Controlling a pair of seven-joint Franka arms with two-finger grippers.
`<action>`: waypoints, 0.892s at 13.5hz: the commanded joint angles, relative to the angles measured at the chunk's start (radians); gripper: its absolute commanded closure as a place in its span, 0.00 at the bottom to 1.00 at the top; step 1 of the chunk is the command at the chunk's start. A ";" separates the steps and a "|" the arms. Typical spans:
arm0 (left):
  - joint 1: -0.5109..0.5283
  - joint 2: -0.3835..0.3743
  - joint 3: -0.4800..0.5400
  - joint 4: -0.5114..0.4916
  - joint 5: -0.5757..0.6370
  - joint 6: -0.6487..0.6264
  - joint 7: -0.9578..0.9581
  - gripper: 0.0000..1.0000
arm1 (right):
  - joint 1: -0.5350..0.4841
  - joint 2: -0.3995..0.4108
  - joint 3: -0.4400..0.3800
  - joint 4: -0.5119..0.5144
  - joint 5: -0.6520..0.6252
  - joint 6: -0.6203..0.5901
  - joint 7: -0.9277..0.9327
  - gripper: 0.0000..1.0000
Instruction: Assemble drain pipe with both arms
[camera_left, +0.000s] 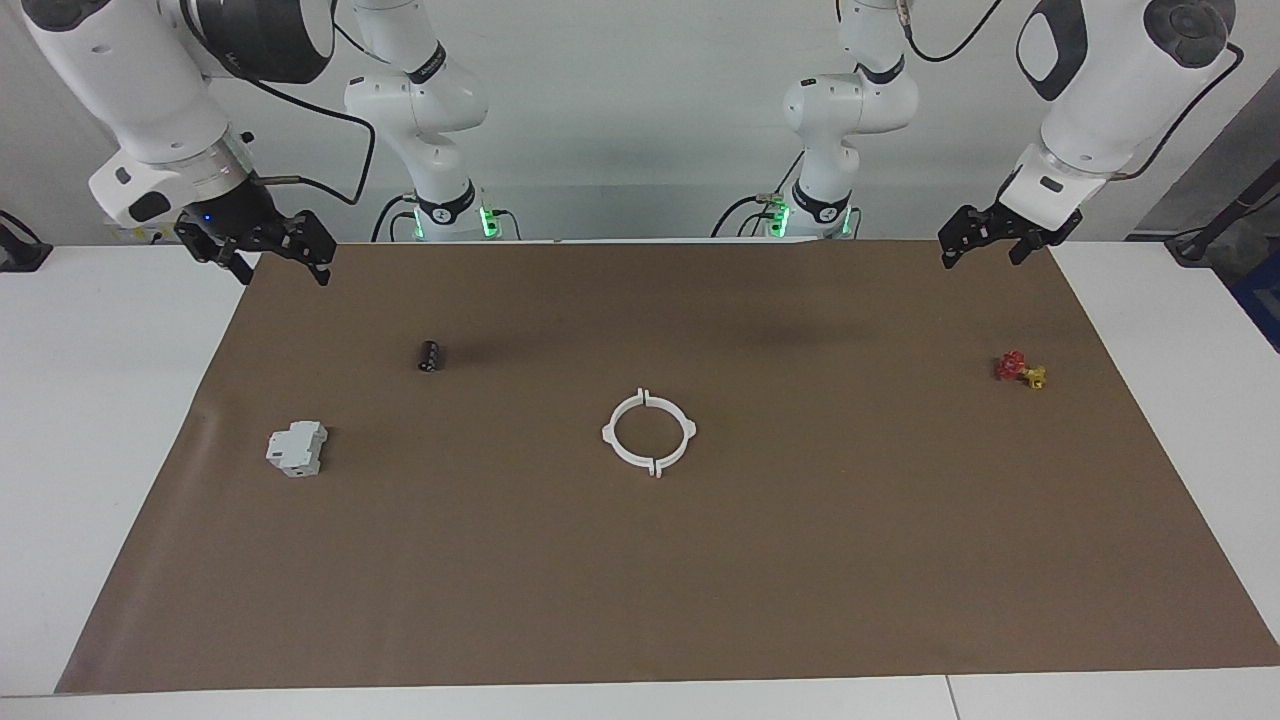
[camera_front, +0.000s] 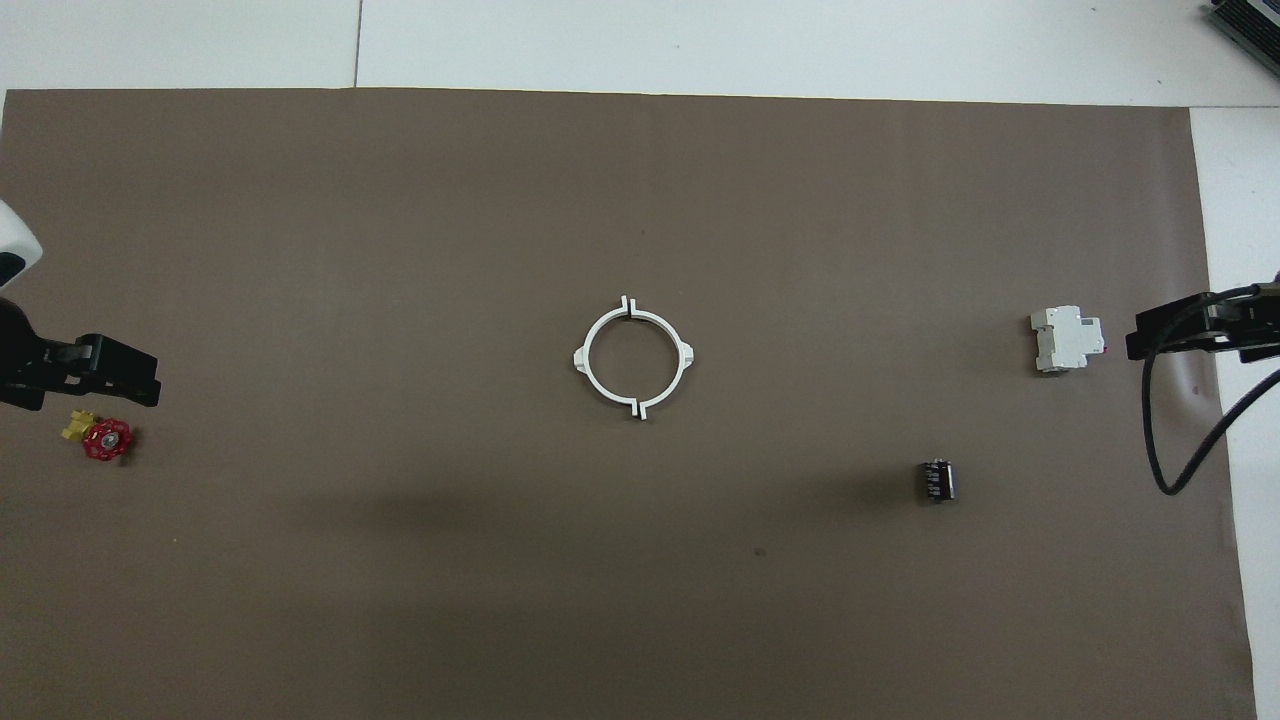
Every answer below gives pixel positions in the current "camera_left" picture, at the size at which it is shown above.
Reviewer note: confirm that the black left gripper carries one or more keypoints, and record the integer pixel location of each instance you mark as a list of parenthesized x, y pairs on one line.
[(1030, 232)]

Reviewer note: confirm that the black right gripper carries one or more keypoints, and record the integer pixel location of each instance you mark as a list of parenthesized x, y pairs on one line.
[(240, 220)]

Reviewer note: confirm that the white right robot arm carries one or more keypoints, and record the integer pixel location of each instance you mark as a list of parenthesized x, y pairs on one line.
[(150, 90)]

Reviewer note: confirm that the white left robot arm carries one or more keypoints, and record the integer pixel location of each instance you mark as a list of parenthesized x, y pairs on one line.
[(1100, 100)]

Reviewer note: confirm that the red handwheel yellow valve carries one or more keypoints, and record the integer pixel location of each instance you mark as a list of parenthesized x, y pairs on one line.
[(1012, 366)]

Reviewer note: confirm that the small black connector block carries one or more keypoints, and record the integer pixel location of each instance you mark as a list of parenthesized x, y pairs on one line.
[(431, 356)]

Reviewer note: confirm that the white circuit breaker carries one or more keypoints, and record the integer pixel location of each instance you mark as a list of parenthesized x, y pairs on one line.
[(295, 448)]

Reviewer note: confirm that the black clamp stand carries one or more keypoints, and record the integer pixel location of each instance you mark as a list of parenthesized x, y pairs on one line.
[(20, 250)]

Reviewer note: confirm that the blue box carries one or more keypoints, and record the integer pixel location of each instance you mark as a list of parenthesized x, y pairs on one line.
[(1262, 300)]

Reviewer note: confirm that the brown table mat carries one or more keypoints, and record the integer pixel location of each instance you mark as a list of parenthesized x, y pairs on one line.
[(640, 580)]

